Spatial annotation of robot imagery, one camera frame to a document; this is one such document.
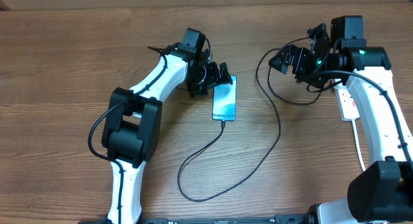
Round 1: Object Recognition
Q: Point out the blue Galaxy smartphone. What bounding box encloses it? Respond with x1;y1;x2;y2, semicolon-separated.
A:
212;76;237;121

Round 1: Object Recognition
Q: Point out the black charger cable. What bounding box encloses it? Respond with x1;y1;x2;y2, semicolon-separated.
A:
176;36;323;203

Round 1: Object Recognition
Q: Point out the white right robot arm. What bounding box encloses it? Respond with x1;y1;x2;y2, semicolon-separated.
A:
268;15;412;223

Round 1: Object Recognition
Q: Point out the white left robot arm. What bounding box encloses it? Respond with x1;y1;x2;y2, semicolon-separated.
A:
101;28;232;223

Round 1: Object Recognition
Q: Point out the white power strip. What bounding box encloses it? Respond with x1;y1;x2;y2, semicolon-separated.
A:
334;82;359;121

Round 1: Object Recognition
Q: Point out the white power strip cord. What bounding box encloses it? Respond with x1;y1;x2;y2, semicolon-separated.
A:
350;119;367;172

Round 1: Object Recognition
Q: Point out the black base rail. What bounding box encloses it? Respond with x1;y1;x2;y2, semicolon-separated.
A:
79;213;310;224

